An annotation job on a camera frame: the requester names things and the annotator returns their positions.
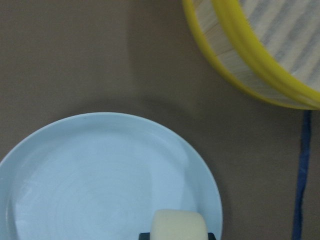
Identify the yellow bamboo steamer basket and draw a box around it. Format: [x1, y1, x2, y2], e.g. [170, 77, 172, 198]
[182, 0, 320, 110]

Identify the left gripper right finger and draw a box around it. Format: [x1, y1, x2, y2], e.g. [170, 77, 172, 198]
[208, 232, 216, 240]

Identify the white steamed bun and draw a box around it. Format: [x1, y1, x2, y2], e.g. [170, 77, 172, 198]
[149, 209, 209, 240]

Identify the light blue plate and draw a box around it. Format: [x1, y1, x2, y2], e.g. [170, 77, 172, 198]
[0, 112, 223, 240]

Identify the brown paper table cover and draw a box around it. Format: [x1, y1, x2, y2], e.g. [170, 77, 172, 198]
[0, 0, 320, 240]

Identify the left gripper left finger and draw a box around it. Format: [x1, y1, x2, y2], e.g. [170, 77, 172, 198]
[138, 232, 150, 240]

